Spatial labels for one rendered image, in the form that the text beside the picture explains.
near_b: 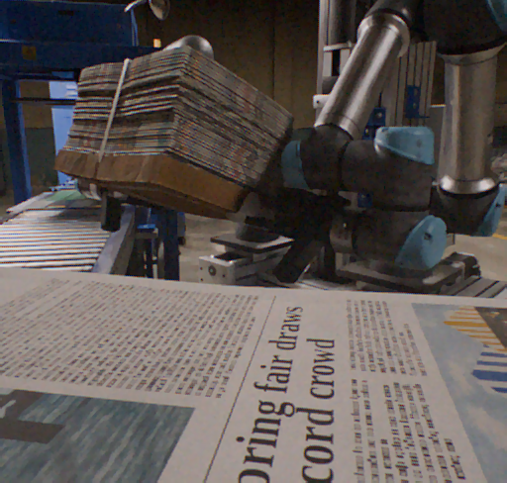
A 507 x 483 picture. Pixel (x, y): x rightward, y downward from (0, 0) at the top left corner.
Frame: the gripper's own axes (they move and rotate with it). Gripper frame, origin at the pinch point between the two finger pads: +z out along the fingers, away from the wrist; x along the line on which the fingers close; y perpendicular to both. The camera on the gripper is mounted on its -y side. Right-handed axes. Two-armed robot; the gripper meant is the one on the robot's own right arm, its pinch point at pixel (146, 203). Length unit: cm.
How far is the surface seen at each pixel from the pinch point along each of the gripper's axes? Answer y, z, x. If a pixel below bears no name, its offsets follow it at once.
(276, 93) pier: 343, -580, 587
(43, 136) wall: 114, -849, 249
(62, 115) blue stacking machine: 75, -339, 95
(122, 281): -8, 74, -45
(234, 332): -8, 83, -45
